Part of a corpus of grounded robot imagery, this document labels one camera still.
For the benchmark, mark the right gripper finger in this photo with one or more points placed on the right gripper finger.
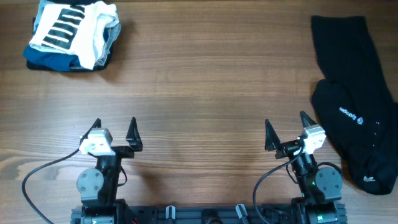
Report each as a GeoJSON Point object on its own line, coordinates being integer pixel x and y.
{"type": "Point", "coordinates": [306, 120]}
{"type": "Point", "coordinates": [272, 141]}

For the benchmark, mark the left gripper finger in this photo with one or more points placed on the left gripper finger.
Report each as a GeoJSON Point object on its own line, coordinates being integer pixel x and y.
{"type": "Point", "coordinates": [133, 137]}
{"type": "Point", "coordinates": [96, 124]}

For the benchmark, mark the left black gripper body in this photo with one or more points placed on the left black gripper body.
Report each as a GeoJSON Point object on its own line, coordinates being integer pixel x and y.
{"type": "Point", "coordinates": [123, 152]}

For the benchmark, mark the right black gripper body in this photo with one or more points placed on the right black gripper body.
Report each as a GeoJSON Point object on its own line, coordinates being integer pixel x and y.
{"type": "Point", "coordinates": [288, 149]}

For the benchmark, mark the black branded t-shirt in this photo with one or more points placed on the black branded t-shirt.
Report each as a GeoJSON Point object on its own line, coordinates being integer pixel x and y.
{"type": "Point", "coordinates": [353, 102]}

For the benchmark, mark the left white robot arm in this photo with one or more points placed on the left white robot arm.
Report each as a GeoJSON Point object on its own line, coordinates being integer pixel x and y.
{"type": "Point", "coordinates": [98, 186]}

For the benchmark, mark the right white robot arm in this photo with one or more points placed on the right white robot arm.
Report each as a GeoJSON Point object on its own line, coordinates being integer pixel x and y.
{"type": "Point", "coordinates": [319, 183]}

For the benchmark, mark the blue folded garment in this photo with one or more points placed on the blue folded garment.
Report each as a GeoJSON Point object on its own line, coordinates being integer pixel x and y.
{"type": "Point", "coordinates": [51, 59]}

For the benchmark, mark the black folded bottom garment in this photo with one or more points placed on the black folded bottom garment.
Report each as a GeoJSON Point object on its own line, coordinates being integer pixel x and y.
{"type": "Point", "coordinates": [32, 66]}

